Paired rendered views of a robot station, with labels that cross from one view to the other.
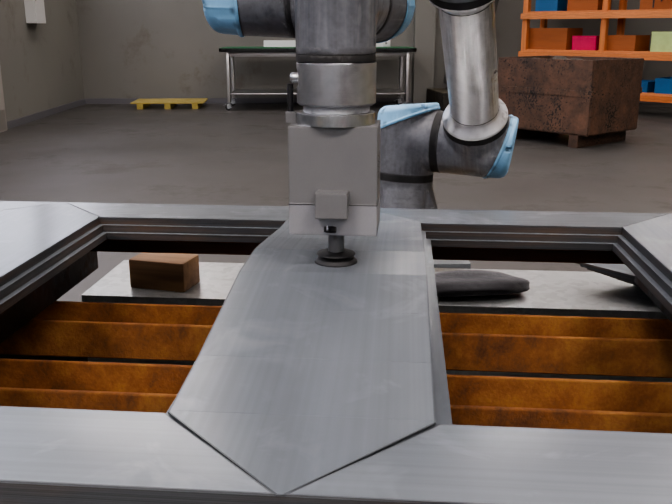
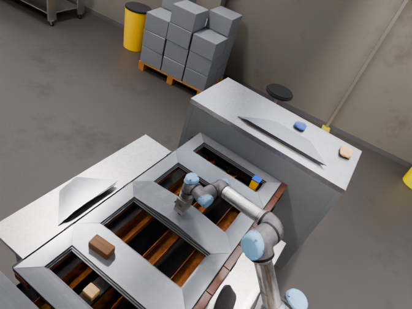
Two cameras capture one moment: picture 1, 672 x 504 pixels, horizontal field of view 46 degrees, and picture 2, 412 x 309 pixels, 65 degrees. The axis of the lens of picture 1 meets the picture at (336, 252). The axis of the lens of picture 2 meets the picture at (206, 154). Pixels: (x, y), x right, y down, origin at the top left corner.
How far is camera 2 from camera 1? 206 cm
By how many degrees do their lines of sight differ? 92
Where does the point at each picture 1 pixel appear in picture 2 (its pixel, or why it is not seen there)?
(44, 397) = not seen: hidden behind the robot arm
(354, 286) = (169, 208)
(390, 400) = (140, 195)
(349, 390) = (144, 194)
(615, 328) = not seen: hidden behind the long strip
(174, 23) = not seen: outside the picture
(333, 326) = (160, 200)
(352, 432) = (137, 189)
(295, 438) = (140, 186)
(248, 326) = (166, 194)
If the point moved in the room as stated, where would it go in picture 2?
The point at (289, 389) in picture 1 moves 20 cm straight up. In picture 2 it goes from (149, 190) to (154, 167)
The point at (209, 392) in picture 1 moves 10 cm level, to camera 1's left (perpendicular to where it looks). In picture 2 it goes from (154, 184) to (163, 176)
